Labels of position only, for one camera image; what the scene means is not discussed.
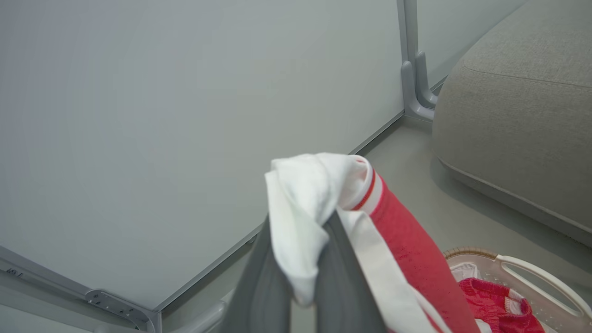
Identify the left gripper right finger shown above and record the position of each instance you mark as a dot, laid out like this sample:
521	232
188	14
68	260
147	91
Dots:
344	286

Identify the grey fabric sofa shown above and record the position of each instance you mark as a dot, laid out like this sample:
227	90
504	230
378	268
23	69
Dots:
522	115

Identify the red white striped jacket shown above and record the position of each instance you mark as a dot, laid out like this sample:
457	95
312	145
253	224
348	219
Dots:
300	199

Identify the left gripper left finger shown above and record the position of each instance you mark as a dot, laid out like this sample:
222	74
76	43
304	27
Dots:
259	286

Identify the white laundry basket brown rim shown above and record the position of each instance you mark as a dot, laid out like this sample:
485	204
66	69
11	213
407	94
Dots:
562	319

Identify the red knit garment white trim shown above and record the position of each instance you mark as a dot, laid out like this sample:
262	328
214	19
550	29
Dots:
490	305

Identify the white cloth basket liner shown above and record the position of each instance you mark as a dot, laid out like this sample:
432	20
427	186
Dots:
465	271

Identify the grey metal partition post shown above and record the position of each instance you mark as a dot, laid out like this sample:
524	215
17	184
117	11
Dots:
409	46
115	305

